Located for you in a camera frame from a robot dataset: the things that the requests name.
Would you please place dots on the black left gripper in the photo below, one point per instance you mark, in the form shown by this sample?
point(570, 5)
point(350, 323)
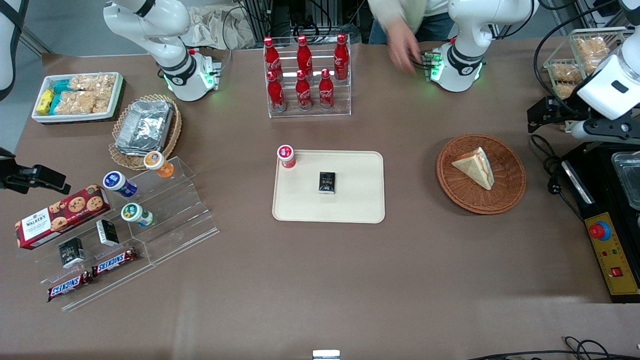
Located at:
point(561, 113)

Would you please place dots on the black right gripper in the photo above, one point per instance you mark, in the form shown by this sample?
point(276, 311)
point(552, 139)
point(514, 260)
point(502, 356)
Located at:
point(11, 177)

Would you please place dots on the triangle sandwich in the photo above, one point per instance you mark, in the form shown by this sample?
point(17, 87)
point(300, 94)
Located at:
point(475, 167)

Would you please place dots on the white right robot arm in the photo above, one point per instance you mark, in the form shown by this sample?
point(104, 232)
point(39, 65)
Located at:
point(165, 45)

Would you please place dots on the forearm in cream sleeve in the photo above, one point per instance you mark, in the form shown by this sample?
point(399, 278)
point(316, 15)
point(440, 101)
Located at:
point(395, 10)

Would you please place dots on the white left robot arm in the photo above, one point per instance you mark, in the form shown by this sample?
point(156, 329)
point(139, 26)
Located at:
point(465, 30)

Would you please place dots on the white rectangular snack tray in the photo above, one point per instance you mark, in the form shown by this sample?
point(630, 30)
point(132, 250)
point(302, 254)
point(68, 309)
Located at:
point(75, 118)

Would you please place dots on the oval light wicker tray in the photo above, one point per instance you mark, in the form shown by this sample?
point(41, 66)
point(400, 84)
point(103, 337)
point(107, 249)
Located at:
point(131, 162)

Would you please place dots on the round brown wicker basket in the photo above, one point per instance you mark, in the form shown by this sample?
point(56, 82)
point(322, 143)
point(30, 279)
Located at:
point(465, 196)

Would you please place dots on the cream plastic tray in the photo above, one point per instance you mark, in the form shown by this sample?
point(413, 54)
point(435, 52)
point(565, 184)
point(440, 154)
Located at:
point(352, 200)

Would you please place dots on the person's bare hand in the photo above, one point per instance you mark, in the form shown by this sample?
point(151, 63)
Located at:
point(405, 47)

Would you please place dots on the rice cracker snack bag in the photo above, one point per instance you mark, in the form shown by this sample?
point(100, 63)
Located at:
point(566, 73)
point(94, 83)
point(77, 103)
point(565, 90)
point(591, 51)

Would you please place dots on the red Walkers cookie box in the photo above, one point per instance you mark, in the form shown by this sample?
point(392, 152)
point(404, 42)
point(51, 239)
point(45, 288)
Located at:
point(55, 221)

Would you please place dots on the blue capped yogurt bottle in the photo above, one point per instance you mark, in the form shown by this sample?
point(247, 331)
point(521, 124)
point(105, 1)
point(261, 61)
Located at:
point(118, 183)

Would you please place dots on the small black carton box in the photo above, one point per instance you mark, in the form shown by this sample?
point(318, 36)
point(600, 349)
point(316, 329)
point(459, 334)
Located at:
point(107, 233)
point(71, 253)
point(327, 183)

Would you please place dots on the teal snack pack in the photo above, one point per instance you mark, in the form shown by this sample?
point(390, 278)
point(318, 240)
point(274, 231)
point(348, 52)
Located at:
point(55, 104)
point(62, 86)

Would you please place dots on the yellow snack pack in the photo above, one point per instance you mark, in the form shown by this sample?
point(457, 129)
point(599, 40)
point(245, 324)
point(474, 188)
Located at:
point(45, 102)

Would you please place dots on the green capped yogurt bottle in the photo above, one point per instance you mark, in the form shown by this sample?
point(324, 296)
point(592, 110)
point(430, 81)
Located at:
point(135, 214)

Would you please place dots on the Snickers chocolate bar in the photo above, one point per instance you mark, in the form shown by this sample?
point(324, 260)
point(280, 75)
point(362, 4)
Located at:
point(69, 286)
point(114, 262)

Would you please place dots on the stack of foil containers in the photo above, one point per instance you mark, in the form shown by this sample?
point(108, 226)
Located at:
point(145, 125)

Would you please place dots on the orange capped yogurt bottle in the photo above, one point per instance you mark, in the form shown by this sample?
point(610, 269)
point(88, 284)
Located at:
point(160, 165)

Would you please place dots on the clear plastic container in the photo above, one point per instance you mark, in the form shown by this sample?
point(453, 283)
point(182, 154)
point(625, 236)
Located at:
point(627, 180)

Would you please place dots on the clear acrylic step display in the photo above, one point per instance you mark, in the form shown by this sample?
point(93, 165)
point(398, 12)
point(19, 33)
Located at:
point(175, 215)

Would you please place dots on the person in blue jeans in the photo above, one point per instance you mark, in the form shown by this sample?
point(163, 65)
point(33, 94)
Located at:
point(436, 27)

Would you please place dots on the yellow control box red button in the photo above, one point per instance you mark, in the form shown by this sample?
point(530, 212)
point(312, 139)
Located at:
point(612, 250)

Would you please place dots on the red cola bottle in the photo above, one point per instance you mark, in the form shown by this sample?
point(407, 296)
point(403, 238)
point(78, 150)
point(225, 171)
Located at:
point(326, 92)
point(304, 54)
point(275, 94)
point(272, 55)
point(303, 93)
point(341, 56)

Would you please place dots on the crumpled beige paper bag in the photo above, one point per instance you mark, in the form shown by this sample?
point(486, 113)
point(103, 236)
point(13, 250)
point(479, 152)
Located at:
point(215, 27)

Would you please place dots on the clear acrylic bottle rack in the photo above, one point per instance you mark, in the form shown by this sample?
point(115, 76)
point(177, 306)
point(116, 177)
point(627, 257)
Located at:
point(310, 114)

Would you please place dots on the red capped yogurt bottle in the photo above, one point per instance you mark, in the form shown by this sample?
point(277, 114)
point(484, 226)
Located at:
point(286, 157)

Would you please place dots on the black metal equipment frame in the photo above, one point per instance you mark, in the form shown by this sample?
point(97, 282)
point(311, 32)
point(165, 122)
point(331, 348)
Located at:
point(280, 15)

